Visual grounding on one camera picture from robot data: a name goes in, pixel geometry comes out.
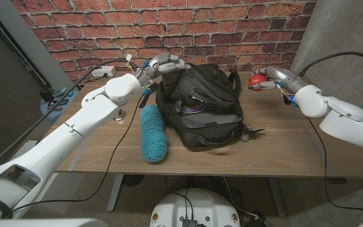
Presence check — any red brick print backdrop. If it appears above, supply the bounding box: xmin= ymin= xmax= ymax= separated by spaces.
xmin=11 ymin=0 xmax=317 ymax=84

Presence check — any white power strip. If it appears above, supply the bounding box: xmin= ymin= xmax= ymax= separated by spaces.
xmin=90 ymin=65 xmax=117 ymax=78

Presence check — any silver bell with black handle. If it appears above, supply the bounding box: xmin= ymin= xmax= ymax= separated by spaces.
xmin=113 ymin=108 xmax=127 ymax=122

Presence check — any grey teal case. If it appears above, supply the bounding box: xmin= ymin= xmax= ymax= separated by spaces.
xmin=52 ymin=86 xmax=67 ymax=97

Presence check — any black box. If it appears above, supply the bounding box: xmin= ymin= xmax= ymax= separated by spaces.
xmin=38 ymin=88 xmax=55 ymax=102

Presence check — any black backpack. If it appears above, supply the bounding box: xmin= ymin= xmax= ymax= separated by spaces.
xmin=138 ymin=62 xmax=248 ymax=152

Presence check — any teal yarn skein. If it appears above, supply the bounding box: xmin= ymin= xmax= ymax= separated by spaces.
xmin=139 ymin=104 xmax=169 ymax=163

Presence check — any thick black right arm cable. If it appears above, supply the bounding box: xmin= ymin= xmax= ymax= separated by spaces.
xmin=297 ymin=51 xmax=363 ymax=78

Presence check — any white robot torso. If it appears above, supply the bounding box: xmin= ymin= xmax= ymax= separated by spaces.
xmin=149 ymin=188 xmax=241 ymax=227

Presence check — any black round fan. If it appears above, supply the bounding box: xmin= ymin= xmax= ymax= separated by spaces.
xmin=123 ymin=174 xmax=145 ymax=187

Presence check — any white floor cable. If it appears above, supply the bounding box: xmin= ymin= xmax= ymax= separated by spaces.
xmin=222 ymin=176 xmax=260 ymax=220

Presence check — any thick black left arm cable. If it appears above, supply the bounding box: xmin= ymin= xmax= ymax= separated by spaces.
xmin=0 ymin=58 xmax=138 ymax=174

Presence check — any grey table leg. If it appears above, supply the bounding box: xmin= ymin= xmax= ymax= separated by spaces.
xmin=107 ymin=174 xmax=125 ymax=212

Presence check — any snowflake keychain charm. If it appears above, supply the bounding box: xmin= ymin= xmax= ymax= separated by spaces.
xmin=240 ymin=124 xmax=266 ymax=143

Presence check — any dark table leg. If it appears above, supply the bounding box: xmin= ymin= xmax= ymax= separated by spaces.
xmin=266 ymin=176 xmax=287 ymax=218

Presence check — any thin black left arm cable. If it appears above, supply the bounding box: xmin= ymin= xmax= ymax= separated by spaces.
xmin=11 ymin=94 xmax=144 ymax=212

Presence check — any red ball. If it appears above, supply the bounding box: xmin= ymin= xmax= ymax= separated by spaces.
xmin=248 ymin=74 xmax=268 ymax=92

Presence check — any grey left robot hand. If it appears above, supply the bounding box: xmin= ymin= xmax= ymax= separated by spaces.
xmin=142 ymin=52 xmax=192 ymax=83

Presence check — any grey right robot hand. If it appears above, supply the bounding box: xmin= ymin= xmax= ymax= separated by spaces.
xmin=247 ymin=65 xmax=299 ymax=92

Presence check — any blue round stool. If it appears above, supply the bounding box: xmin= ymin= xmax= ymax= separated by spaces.
xmin=39 ymin=90 xmax=78 ymax=124

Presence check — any white robot chest edge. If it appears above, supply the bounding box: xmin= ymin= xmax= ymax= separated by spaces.
xmin=0 ymin=218 xmax=108 ymax=227

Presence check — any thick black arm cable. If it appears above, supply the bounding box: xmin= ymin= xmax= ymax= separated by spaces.
xmin=297 ymin=51 xmax=363 ymax=78
xmin=0 ymin=58 xmax=138 ymax=174

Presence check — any black power adapter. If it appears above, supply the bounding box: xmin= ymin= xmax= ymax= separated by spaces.
xmin=243 ymin=211 xmax=272 ymax=227

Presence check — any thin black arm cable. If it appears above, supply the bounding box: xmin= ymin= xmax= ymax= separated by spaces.
xmin=307 ymin=116 xmax=363 ymax=214
xmin=11 ymin=94 xmax=144 ymax=212

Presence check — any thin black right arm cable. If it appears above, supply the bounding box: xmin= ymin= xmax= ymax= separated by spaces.
xmin=307 ymin=116 xmax=363 ymax=214

